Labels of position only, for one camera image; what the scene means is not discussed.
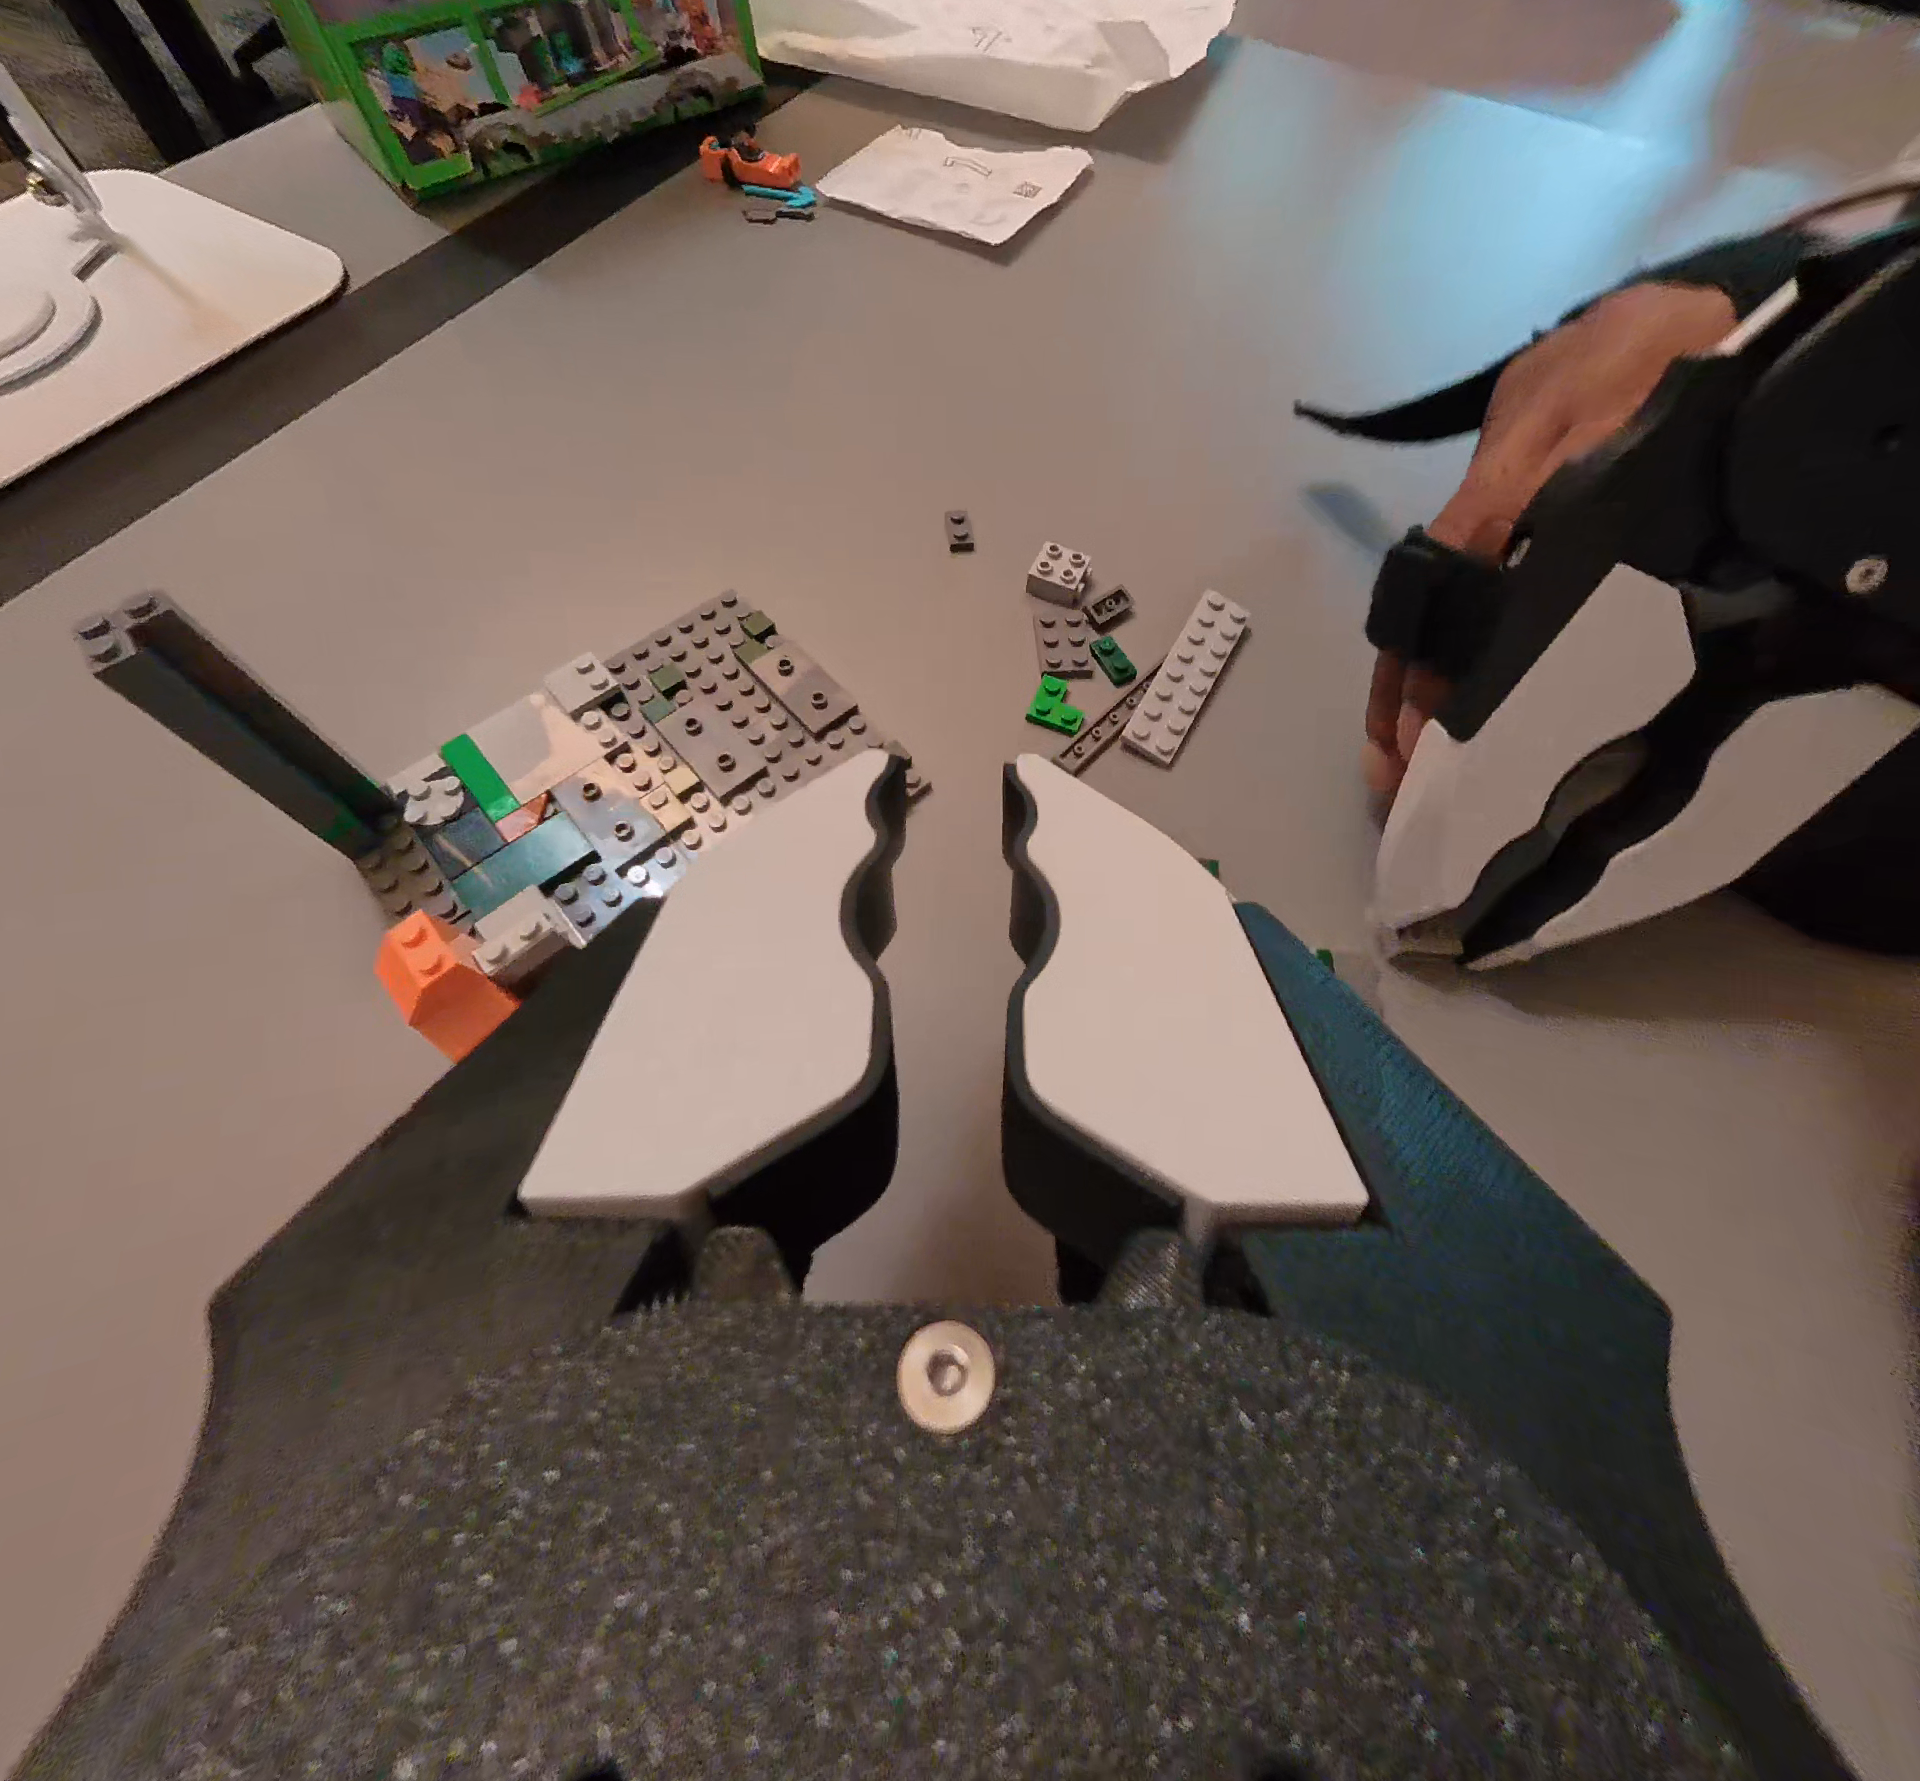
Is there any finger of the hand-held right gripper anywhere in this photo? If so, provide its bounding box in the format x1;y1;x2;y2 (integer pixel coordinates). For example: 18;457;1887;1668
1374;565;1699;934
1467;690;1920;973

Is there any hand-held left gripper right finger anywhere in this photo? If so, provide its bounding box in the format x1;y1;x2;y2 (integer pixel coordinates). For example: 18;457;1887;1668
1001;754;1372;1291

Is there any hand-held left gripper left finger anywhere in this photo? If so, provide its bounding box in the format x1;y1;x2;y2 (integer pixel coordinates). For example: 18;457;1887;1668
517;748;914;1291

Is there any partly built grey lego model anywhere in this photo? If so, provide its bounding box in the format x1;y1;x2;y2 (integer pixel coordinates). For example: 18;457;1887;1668
76;589;933;1064

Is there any long grey lego plate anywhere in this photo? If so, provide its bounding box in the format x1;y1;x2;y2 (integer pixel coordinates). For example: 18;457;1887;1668
1120;589;1254;768

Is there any torn white printed paper bag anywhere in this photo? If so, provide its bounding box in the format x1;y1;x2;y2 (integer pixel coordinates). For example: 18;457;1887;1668
755;0;1243;134

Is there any narrow dark grey lego plate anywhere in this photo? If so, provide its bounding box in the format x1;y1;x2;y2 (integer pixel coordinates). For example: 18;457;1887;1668
1053;669;1167;775

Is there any small orange lego figure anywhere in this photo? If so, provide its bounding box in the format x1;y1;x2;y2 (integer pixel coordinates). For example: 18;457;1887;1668
696;130;827;229

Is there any green lego set box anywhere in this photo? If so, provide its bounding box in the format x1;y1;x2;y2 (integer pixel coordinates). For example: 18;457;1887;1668
196;0;770;210

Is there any person's right hand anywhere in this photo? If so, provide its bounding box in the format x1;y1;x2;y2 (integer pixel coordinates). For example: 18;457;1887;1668
1360;282;1742;804

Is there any small torn white paper bag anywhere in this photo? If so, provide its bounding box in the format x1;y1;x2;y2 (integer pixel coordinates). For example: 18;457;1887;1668
817;125;1095;249

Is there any white stand with wooden board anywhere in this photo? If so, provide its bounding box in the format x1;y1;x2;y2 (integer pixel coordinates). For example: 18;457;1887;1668
0;64;350;486

